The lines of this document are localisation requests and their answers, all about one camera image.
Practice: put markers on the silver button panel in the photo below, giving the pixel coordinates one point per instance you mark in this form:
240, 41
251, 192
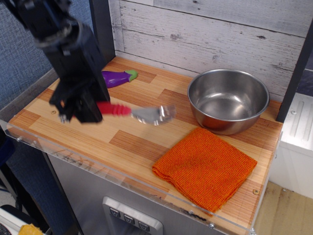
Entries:
124, 220

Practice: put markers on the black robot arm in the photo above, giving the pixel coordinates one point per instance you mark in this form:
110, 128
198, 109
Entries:
49, 21

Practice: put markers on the stainless steel cabinet front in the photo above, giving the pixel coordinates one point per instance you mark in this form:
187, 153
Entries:
129, 180

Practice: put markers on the dark grey left post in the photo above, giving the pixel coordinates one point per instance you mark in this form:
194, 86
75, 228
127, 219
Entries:
102, 27

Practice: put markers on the orange knitted towel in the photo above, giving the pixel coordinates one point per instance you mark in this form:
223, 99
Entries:
205, 169

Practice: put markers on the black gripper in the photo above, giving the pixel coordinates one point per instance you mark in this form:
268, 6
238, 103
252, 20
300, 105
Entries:
78, 62

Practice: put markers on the red handled metal fork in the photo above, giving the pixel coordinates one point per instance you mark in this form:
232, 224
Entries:
148, 115

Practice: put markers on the purple toy eggplant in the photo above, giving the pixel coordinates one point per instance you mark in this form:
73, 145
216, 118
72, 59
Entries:
114, 79

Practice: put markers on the stainless steel bowl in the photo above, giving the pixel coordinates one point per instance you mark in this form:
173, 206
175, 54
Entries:
227, 102

